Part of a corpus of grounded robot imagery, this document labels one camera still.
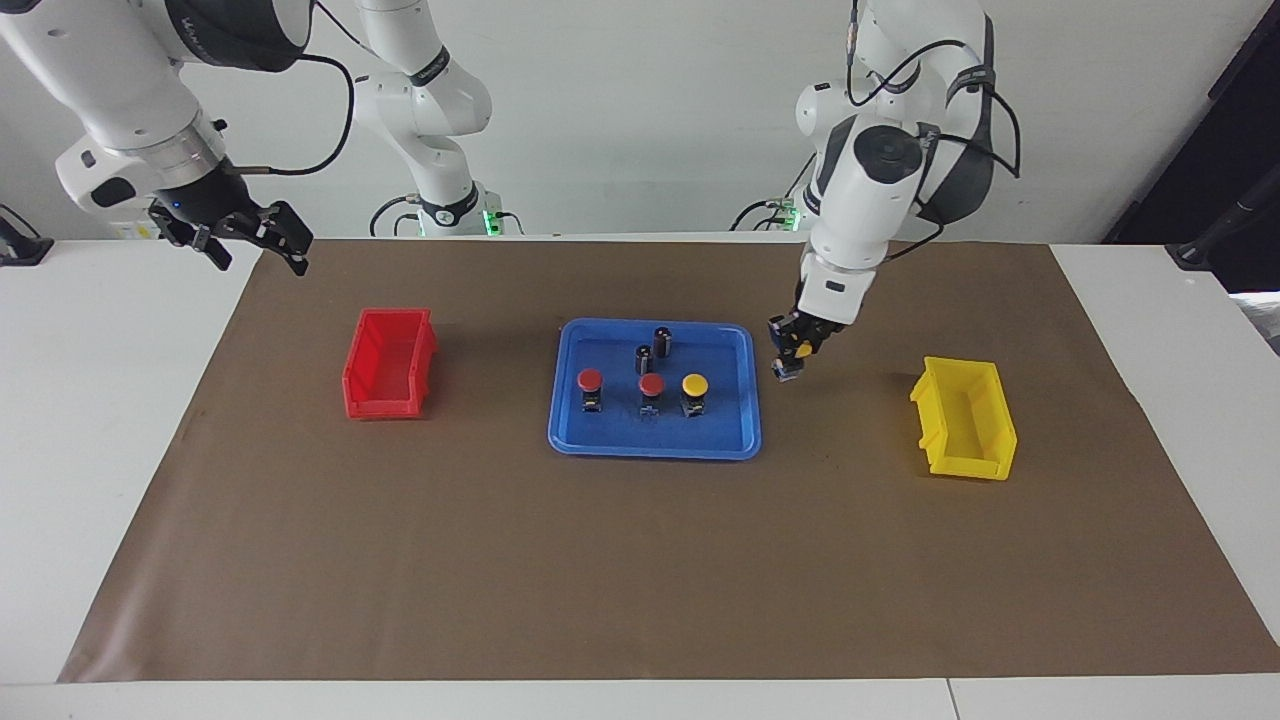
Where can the yellow push button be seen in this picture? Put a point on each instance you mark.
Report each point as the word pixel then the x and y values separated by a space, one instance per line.
pixel 800 350
pixel 694 384

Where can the black side panel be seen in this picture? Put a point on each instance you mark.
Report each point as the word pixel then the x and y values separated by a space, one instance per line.
pixel 1200 120

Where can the black camera stand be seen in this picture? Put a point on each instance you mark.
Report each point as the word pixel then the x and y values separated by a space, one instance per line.
pixel 1215 235

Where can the red plastic storage bin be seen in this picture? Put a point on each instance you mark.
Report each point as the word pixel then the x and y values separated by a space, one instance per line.
pixel 390 365

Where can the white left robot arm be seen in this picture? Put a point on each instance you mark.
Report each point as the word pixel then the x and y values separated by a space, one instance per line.
pixel 860 200

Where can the black clamp mount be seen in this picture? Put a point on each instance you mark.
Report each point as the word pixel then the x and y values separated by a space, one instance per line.
pixel 20 248

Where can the red push button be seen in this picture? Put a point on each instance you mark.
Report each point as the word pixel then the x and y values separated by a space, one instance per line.
pixel 651 385
pixel 590 379

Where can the black cylindrical capacitor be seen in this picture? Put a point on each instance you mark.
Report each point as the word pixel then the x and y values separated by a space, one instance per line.
pixel 643 360
pixel 662 342

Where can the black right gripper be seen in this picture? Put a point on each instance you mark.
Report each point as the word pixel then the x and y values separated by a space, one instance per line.
pixel 205 205

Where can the yellow plastic storage bin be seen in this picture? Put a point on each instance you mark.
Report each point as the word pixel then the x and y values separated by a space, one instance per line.
pixel 965 420

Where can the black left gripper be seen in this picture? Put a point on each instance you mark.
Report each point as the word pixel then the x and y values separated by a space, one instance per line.
pixel 808 332

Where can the blue plastic tray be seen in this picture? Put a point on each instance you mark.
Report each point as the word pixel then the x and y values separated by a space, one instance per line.
pixel 640 440

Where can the brown paper table mat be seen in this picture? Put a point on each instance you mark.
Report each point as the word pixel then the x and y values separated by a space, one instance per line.
pixel 640 560

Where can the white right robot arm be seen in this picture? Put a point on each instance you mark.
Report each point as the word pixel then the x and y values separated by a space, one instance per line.
pixel 110 80

